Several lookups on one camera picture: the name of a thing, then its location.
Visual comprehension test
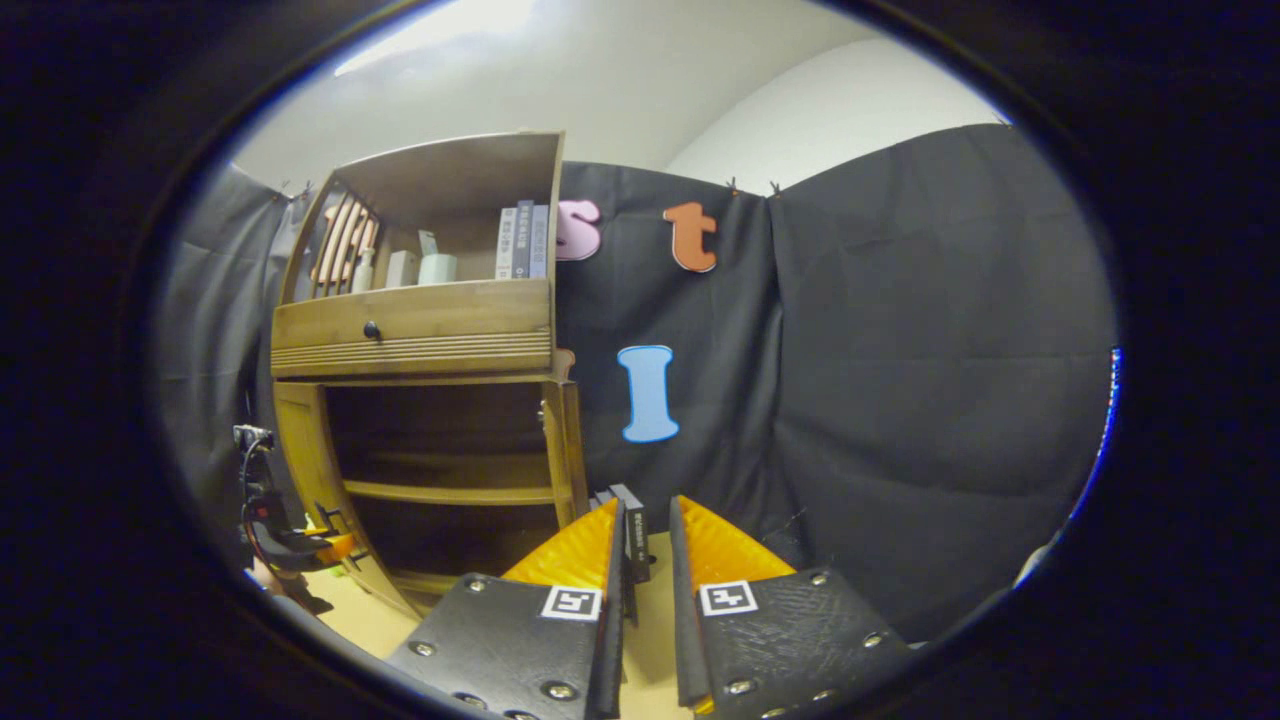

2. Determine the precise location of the black book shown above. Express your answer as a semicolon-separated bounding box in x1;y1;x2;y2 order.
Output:
610;484;651;584

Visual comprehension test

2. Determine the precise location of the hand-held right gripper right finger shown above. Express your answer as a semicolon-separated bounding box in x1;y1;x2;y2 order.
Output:
668;495;916;720

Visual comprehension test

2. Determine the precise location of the wooden drawer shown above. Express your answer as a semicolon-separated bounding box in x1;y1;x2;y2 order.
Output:
272;278;554;381

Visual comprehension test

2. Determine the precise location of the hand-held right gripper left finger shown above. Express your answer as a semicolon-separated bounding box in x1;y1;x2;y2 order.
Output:
385;497;629;720

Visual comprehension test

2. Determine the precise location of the wooden double-door shoe cabinet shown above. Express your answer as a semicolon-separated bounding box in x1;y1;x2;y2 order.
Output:
270;132;593;619

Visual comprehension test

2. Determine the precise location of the black backdrop cloth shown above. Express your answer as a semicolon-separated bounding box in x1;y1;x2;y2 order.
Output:
155;125;1119;641

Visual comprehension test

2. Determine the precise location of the wooden shoe cabinet door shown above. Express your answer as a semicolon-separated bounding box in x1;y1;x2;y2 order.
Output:
540;378;593;531
272;380;426;619

